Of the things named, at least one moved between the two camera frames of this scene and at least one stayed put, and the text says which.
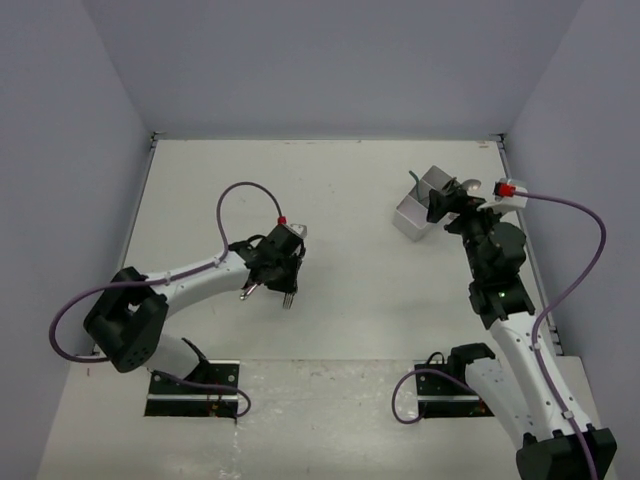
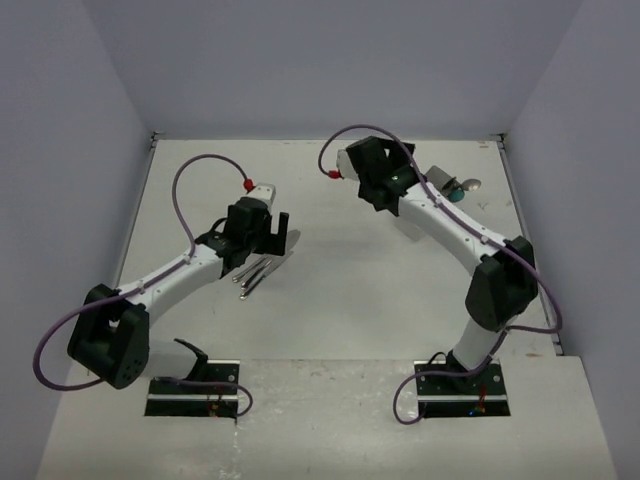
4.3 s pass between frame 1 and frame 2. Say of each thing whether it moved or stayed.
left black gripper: moved
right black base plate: stayed
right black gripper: moved
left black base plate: stayed
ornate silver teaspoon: stayed
